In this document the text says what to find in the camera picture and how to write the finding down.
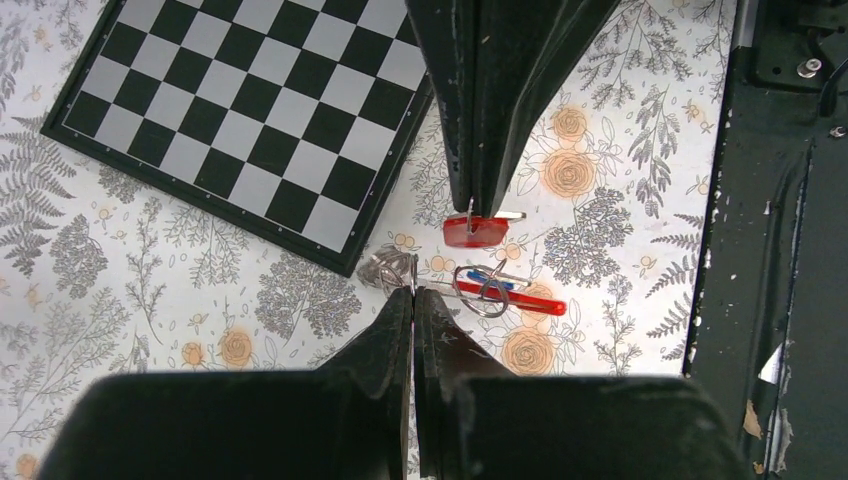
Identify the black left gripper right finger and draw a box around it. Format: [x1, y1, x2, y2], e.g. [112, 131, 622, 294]
[413, 288, 747, 479]

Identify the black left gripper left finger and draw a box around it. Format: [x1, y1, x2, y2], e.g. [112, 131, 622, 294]
[37, 288, 414, 479]

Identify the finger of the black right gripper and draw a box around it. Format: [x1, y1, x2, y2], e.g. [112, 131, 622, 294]
[473, 0, 618, 217]
[405, 0, 505, 216]

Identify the metal keyring holder red handle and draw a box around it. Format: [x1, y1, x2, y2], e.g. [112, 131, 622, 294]
[355, 246, 567, 318]

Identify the key with blue tag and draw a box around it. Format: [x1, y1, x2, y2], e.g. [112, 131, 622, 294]
[450, 260, 532, 318]

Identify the key with red tag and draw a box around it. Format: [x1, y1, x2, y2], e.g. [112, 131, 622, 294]
[442, 198, 527, 249]

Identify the black white chessboard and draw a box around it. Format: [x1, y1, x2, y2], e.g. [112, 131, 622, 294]
[42, 1, 431, 276]

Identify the floral patterned table mat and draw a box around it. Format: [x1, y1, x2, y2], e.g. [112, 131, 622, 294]
[1, 1, 736, 479]

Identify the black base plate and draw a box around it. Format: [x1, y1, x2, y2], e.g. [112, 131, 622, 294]
[684, 1, 847, 479]

